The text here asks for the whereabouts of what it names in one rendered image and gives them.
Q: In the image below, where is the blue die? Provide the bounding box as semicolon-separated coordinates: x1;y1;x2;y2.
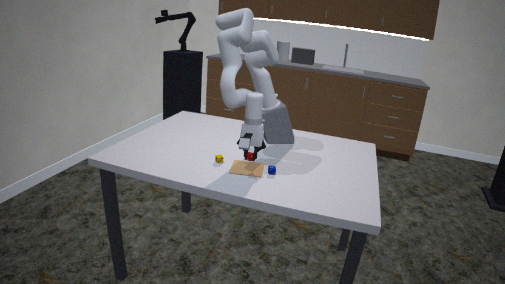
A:
268;166;276;175

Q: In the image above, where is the tan flat mat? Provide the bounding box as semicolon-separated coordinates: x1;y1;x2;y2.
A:
229;160;265;177

